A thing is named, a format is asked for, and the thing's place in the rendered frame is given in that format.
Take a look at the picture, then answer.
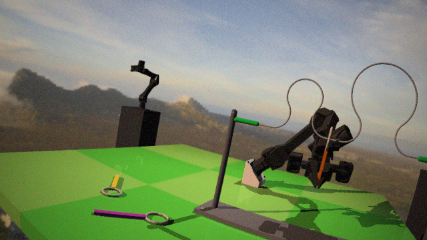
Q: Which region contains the purple bar with beige loop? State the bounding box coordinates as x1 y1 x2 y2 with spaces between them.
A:
94 209 169 225

